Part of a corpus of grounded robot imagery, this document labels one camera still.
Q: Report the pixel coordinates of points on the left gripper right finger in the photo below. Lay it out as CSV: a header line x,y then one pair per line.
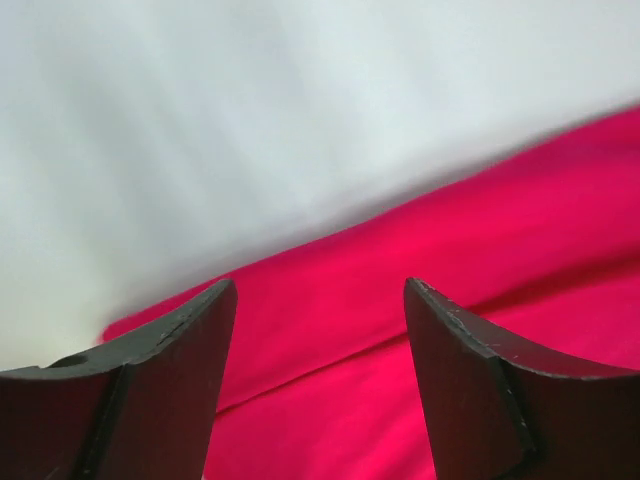
x,y
499,406

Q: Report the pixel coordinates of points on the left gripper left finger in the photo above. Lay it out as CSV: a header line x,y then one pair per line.
x,y
141,406

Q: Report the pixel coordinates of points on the crimson red t shirt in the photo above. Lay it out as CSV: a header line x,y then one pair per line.
x,y
320,383

